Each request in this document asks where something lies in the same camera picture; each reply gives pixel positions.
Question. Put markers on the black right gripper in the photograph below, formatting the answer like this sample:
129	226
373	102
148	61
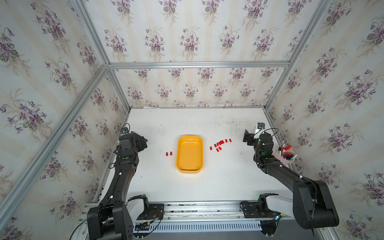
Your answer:
250	137

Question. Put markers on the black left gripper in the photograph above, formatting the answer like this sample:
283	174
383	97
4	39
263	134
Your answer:
136	141

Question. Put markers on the yellow plastic storage tray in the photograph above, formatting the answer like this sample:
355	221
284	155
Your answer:
190	154

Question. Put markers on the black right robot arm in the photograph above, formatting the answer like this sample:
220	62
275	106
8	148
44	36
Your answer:
312	205

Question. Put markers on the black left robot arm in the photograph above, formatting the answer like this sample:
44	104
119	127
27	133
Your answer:
114	217

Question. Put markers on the pink pen cup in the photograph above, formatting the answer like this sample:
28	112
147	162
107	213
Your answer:
285	154

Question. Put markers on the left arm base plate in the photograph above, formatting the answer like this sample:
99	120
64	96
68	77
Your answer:
155	212

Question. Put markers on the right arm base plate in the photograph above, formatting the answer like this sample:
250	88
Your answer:
256	210

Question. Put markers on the aluminium mounting rail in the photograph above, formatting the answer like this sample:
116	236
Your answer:
205	215

